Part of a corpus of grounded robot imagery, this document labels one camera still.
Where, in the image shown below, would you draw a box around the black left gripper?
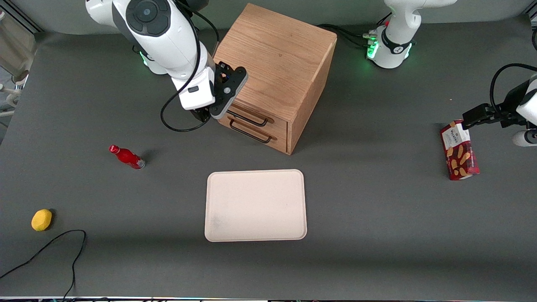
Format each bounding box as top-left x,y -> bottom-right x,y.
462,79 -> 529,130

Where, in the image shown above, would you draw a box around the black metal drawer handle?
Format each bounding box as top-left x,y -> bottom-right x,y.
229,117 -> 272,144
229,109 -> 269,128

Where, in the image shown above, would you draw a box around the oak wooden drawer cabinet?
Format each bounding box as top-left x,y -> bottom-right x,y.
212,3 -> 338,156

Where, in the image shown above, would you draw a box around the red tartan shortbread box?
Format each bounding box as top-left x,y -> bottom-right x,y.
440,120 -> 480,181

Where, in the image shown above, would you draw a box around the cream rectangular tray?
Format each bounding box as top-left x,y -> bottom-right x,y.
204,169 -> 308,242

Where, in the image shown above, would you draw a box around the red bottle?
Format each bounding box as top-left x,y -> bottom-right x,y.
109,144 -> 146,170

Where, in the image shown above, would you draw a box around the pale translucent background object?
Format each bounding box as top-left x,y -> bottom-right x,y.
0,13 -> 38,119

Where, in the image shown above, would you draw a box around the yellow lemon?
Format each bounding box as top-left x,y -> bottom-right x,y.
31,209 -> 53,232

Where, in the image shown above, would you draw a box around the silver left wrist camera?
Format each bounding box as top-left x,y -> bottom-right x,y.
512,129 -> 537,147

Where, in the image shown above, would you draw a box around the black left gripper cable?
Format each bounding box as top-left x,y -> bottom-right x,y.
490,63 -> 537,118

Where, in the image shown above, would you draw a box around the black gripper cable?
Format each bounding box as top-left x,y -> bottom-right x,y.
490,63 -> 537,118
161,0 -> 221,133

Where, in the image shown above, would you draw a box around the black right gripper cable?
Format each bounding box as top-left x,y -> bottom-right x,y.
161,0 -> 221,133

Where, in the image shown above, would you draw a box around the black left arm base cables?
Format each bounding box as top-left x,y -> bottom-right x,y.
317,24 -> 376,49

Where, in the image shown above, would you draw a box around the dark aluminium frame rail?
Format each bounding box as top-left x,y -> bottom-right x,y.
0,0 -> 44,34

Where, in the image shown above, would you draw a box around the thin black loose cable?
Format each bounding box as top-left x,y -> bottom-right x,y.
0,229 -> 87,301

